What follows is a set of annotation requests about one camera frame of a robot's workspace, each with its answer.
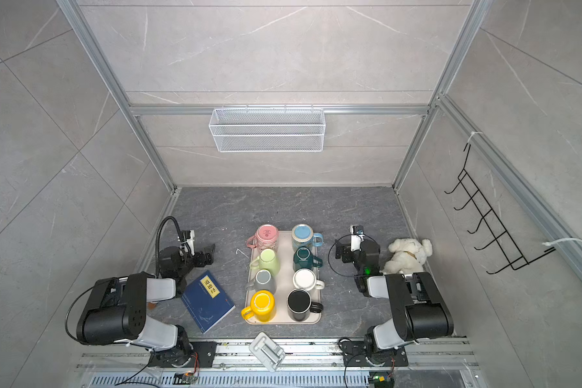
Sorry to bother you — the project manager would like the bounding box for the black mug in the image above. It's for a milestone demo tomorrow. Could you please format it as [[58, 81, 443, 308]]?
[[287, 289, 323, 322]]

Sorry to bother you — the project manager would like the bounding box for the pink cartoon mug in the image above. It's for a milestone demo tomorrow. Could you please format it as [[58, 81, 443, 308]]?
[[246, 224, 279, 252]]

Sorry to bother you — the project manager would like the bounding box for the beige serving tray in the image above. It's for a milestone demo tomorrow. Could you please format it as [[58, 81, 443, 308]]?
[[244, 231, 322, 325]]

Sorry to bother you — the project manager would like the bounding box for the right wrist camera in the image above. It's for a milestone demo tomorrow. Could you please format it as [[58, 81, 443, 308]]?
[[350, 225, 365, 252]]

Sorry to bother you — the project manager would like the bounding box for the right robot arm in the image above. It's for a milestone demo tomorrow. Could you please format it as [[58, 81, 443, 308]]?
[[328, 232, 454, 365]]

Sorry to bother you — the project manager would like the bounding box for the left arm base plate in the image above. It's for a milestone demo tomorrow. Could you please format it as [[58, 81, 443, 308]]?
[[148, 341, 218, 368]]

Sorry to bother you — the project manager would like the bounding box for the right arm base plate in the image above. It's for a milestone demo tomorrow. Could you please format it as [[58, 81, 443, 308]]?
[[337, 337, 409, 368]]

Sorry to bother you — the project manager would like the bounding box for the white plastic bracket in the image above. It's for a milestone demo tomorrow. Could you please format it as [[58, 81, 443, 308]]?
[[248, 332, 286, 373]]

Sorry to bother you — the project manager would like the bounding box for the blue hardcover book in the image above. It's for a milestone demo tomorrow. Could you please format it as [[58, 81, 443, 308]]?
[[181, 271, 235, 334]]

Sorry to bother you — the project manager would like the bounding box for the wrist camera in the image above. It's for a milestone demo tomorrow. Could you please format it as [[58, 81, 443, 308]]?
[[350, 225, 365, 252], [178, 230, 195, 257]]

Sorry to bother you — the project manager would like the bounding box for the white wire mesh basket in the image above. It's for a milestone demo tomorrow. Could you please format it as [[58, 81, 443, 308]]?
[[209, 108, 327, 153]]

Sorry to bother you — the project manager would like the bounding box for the light green mug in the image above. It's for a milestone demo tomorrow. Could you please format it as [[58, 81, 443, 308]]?
[[250, 248, 281, 276]]

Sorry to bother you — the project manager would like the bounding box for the blue mug yellow inside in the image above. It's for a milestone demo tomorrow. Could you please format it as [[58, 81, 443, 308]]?
[[291, 224, 324, 251]]

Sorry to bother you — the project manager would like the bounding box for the white plush toy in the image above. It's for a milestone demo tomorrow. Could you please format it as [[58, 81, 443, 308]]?
[[382, 238, 433, 275]]

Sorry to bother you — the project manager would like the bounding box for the dark green mug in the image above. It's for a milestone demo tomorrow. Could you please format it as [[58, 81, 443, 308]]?
[[294, 247, 323, 271]]

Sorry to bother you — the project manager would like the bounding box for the grey mug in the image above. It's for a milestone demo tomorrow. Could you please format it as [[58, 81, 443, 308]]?
[[247, 269, 276, 294]]

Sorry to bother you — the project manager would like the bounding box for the black wire hook rack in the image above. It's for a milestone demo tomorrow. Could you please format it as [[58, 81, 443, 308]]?
[[444, 144, 556, 275]]

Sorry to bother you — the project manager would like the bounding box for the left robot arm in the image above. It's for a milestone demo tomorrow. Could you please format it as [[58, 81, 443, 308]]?
[[64, 216, 215, 370]]

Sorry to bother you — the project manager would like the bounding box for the white mug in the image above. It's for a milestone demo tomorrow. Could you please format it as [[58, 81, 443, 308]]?
[[293, 268, 325, 291]]

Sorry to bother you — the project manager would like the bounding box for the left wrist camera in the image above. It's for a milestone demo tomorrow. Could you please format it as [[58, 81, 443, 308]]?
[[178, 230, 195, 257]]

